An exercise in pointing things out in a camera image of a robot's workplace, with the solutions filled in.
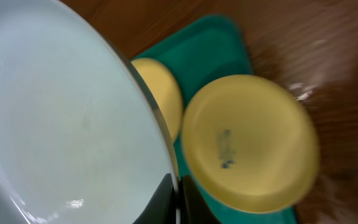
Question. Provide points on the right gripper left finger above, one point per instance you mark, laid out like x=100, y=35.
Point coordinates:
x=161, y=208

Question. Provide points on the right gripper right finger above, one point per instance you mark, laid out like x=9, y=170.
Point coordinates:
x=194, y=209

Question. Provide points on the white plate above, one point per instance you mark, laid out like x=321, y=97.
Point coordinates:
x=82, y=139

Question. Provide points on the teal plastic tray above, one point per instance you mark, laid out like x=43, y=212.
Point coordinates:
x=210, y=48

